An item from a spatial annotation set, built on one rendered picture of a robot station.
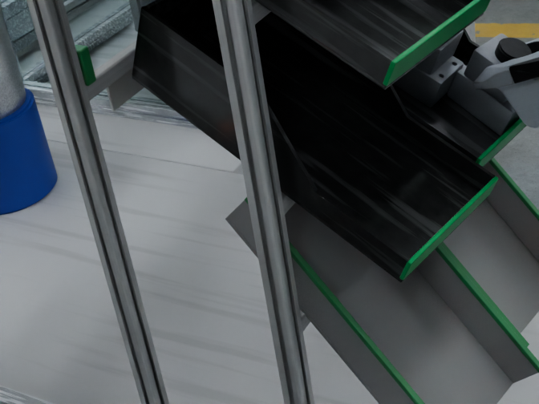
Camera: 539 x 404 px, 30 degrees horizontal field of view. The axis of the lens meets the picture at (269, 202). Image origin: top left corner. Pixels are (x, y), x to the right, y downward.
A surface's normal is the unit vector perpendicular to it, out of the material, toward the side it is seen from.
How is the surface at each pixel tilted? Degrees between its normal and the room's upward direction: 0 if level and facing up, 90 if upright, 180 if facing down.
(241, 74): 90
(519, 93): 84
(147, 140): 0
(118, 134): 0
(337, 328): 90
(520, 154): 0
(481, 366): 45
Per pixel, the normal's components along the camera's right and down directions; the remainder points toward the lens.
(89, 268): -0.14, -0.83
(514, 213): -0.62, 0.49
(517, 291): 0.44, -0.41
